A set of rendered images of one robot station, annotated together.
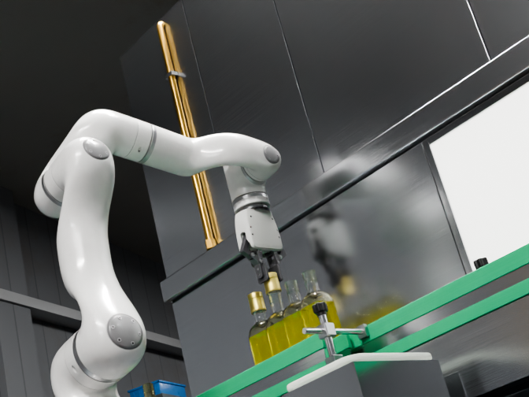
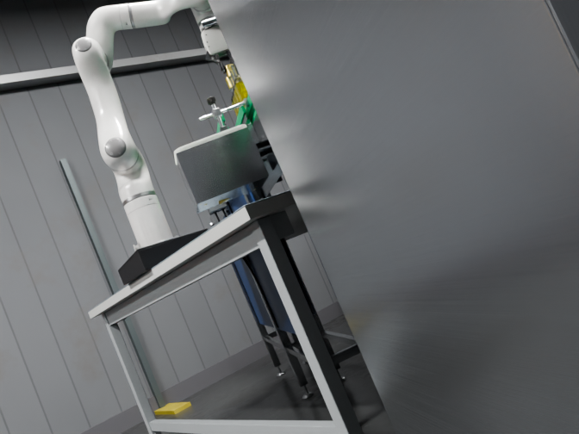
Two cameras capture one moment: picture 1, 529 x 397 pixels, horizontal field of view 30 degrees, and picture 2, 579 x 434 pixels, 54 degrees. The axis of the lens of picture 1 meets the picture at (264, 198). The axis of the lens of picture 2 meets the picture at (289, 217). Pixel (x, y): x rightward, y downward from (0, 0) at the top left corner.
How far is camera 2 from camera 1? 1.23 m
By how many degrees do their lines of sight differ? 39
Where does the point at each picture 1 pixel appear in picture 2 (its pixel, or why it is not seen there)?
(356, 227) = not seen: hidden behind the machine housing
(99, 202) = (98, 73)
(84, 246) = (96, 102)
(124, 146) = (116, 25)
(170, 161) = (147, 21)
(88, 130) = (91, 27)
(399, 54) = not seen: outside the picture
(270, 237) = (221, 43)
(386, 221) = not seen: hidden behind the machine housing
